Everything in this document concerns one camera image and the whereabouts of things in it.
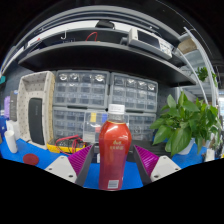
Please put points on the yellow multimeter with red leads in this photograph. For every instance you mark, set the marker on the yellow multimeter with red leads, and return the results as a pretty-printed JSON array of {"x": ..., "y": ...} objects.
[{"x": 63, "y": 146}]

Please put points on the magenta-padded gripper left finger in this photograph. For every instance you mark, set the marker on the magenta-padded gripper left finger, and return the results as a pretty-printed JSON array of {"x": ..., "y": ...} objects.
[{"x": 60, "y": 166}]

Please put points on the black rectangular speaker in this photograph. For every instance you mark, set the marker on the black rectangular speaker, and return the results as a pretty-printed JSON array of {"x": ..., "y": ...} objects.
[{"x": 36, "y": 121}]

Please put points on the green potted plant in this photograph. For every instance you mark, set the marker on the green potted plant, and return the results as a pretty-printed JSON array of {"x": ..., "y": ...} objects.
[{"x": 185, "y": 123}]

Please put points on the white shelf unit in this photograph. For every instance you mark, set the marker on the white shelf unit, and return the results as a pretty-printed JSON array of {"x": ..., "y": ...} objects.
[{"x": 200, "y": 56}]

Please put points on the beige dotted fabric bin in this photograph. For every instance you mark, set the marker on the beige dotted fabric bin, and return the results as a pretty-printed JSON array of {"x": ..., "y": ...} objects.
[{"x": 35, "y": 86}]

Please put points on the flat round red coaster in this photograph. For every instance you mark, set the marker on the flat round red coaster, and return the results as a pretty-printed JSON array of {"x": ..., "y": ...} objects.
[{"x": 30, "y": 159}]

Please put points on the white power adapter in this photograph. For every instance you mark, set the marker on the white power adapter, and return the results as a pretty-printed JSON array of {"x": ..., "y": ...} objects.
[{"x": 210, "y": 155}]

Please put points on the black flat case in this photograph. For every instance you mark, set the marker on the black flat case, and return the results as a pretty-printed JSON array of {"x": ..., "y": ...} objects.
[{"x": 155, "y": 148}]

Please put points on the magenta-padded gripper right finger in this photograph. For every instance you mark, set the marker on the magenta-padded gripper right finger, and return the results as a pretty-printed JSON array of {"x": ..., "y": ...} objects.
[{"x": 165, "y": 166}]

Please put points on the white box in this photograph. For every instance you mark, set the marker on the white box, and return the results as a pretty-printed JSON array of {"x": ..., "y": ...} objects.
[{"x": 14, "y": 125}]

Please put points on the grey drawer cabinet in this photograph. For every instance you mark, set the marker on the grey drawer cabinet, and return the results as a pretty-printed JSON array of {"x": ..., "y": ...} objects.
[
  {"x": 143, "y": 126},
  {"x": 81, "y": 89},
  {"x": 133, "y": 93},
  {"x": 68, "y": 121}
]

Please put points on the dark grey flat box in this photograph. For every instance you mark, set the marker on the dark grey flat box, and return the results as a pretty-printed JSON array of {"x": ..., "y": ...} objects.
[{"x": 13, "y": 106}]

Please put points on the red drink bottle white cap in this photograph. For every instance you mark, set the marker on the red drink bottle white cap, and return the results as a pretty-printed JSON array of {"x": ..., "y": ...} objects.
[{"x": 115, "y": 146}]

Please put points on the clear compartment box coloured parts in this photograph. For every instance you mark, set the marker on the clear compartment box coloured parts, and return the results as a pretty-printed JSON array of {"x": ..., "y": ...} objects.
[{"x": 91, "y": 126}]

